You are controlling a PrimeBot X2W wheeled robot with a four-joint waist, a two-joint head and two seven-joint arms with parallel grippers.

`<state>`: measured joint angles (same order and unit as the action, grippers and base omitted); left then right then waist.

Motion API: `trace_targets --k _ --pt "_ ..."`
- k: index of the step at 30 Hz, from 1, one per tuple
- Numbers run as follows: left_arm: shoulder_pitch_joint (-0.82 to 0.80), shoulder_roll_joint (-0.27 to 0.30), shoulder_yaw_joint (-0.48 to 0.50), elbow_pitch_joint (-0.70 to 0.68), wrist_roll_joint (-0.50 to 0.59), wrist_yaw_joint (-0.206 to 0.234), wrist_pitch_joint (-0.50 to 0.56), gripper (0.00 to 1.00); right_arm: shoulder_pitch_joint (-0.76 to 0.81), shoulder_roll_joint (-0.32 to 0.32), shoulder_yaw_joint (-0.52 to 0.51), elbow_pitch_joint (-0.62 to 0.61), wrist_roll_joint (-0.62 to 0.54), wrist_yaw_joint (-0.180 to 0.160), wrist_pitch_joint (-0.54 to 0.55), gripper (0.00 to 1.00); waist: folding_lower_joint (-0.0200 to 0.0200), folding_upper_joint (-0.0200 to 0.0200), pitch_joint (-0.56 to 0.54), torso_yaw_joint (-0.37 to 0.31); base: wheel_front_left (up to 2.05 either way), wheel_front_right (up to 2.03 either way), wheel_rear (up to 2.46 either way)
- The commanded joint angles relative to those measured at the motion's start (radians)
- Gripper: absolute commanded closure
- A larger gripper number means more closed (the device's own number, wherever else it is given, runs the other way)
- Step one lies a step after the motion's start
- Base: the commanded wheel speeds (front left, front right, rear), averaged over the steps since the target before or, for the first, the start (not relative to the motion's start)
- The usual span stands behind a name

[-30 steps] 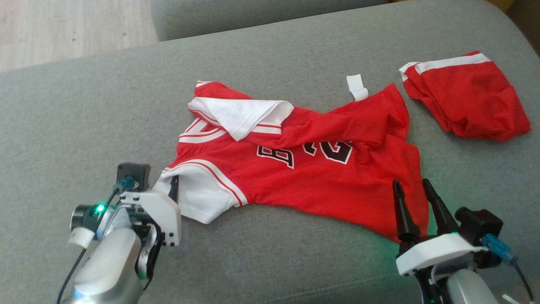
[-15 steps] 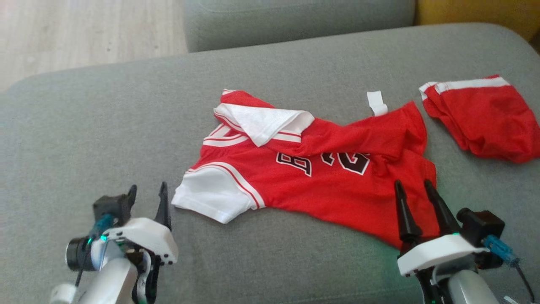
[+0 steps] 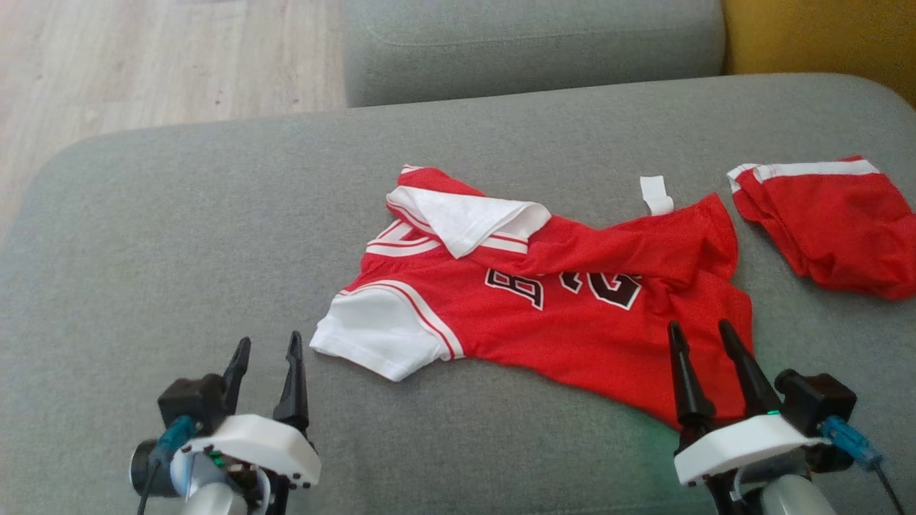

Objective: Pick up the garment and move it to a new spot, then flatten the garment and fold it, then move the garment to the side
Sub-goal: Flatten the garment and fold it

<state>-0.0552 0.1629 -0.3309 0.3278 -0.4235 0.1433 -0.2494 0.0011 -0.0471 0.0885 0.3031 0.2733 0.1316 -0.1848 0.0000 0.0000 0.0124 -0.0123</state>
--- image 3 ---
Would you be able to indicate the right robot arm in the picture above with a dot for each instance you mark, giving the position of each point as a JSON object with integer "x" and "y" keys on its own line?
{"x": 798, "y": 499}

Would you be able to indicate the red jersey with white sleeves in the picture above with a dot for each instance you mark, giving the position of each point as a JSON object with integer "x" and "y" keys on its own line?
{"x": 572, "y": 336}

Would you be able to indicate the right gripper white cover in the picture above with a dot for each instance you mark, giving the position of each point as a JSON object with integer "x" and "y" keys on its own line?
{"x": 744, "y": 447}

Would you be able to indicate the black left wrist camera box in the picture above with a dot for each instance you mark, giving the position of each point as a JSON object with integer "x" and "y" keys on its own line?
{"x": 189, "y": 400}

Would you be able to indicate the yellow sofa back cushion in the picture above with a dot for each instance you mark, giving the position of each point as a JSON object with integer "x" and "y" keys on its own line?
{"x": 823, "y": 36}

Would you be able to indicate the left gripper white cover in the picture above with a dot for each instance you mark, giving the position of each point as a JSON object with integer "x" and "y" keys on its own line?
{"x": 257, "y": 447}

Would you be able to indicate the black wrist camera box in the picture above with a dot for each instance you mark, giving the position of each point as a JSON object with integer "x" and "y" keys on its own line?
{"x": 189, "y": 400}
{"x": 816, "y": 397}

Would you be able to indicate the red shorts with white trim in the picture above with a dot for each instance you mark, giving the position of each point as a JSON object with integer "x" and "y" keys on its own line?
{"x": 837, "y": 229}

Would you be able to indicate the grey sofa seat cushion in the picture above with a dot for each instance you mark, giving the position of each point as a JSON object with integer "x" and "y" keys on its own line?
{"x": 529, "y": 50}

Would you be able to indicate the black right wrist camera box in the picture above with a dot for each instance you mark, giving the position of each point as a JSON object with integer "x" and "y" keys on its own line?
{"x": 816, "y": 397}

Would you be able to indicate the large grey sofa chaise seat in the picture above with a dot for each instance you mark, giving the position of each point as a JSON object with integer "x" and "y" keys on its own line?
{"x": 215, "y": 250}

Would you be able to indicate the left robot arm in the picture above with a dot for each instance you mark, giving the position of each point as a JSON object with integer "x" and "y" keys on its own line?
{"x": 211, "y": 502}

